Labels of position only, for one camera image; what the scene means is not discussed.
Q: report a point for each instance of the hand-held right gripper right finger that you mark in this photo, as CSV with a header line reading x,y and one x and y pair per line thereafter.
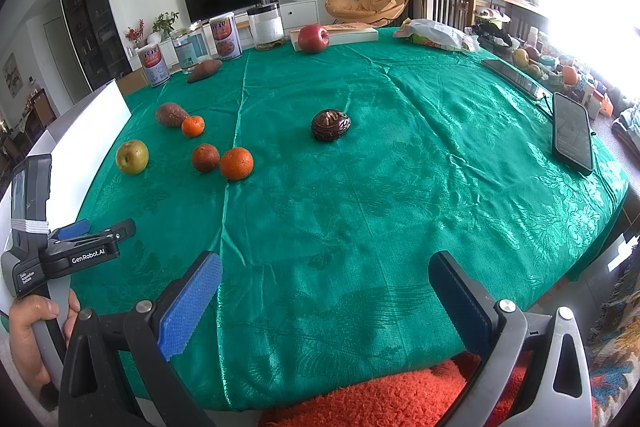
x,y
460,307

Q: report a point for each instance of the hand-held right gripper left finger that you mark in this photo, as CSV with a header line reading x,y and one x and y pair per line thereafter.
x,y
190,307

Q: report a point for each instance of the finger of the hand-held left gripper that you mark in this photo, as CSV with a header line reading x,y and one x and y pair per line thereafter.
x,y
72,229
112,231

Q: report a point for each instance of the pointed sweet potato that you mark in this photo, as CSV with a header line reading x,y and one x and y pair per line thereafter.
x,y
204,71

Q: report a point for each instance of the dark brown walnut date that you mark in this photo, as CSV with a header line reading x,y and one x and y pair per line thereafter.
x,y
330,126

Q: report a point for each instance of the person's left hand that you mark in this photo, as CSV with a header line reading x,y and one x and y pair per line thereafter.
x,y
27,337

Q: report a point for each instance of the green apple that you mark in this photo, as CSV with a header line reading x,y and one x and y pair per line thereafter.
x,y
132,158

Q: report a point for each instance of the white cardboard box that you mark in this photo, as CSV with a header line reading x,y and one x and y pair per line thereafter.
x,y
85,147

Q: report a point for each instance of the dark reddish orange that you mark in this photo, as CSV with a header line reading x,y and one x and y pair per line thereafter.
x,y
205,158

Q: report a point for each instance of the orange shaggy rug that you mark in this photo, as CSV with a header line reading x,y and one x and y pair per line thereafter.
x,y
380,397

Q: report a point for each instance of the oval sweet potato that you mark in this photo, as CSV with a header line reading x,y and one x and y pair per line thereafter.
x,y
170,114

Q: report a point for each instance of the small mandarin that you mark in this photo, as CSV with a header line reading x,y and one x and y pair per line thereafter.
x,y
193,127

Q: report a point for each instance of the large bright orange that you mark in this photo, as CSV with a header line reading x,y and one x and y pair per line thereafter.
x,y
237,164

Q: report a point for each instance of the green tablecloth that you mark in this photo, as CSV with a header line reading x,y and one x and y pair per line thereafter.
x,y
350,207

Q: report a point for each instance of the patterned rug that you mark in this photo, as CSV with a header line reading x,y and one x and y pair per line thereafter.
x,y
617,337

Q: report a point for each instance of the pale blue label tin can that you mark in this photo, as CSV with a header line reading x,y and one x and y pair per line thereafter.
x,y
154,66

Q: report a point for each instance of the clear jar blue label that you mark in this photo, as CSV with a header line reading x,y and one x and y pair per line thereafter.
x,y
189,49

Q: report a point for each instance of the red flower plant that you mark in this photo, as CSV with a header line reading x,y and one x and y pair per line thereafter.
x,y
134,34

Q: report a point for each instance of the black smartphone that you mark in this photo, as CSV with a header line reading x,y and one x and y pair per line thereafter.
x,y
572,134

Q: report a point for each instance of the green plant in white vase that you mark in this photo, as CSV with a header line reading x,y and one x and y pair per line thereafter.
x,y
164,24

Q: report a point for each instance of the black display cabinet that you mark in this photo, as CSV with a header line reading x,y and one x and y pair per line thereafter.
x,y
92,17

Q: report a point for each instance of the orange label tin can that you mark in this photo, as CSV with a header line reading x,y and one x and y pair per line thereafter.
x,y
226,38

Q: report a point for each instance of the black tablet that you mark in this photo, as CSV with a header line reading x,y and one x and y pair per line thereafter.
x,y
515,79

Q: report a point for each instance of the clear jar black lid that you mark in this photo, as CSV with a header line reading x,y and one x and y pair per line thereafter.
x,y
266,27

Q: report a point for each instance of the pile of colourful clutter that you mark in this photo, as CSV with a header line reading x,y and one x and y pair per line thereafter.
x,y
540,57

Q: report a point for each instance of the white plastic bag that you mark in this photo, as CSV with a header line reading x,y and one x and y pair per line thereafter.
x,y
435,34

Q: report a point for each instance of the red apple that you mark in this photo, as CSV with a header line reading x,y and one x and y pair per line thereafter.
x,y
314,39

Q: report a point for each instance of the white television cabinet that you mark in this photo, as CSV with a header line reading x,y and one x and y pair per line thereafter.
x,y
300,13

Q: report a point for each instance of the white book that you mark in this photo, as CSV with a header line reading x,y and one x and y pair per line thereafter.
x,y
352,34

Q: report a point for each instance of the wooden slatted bench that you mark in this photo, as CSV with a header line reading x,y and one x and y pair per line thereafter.
x,y
450,2

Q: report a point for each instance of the orange lounge chair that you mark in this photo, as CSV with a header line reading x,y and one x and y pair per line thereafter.
x,y
375,2

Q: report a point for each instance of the framed wall picture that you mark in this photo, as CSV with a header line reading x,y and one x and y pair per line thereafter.
x,y
13,76

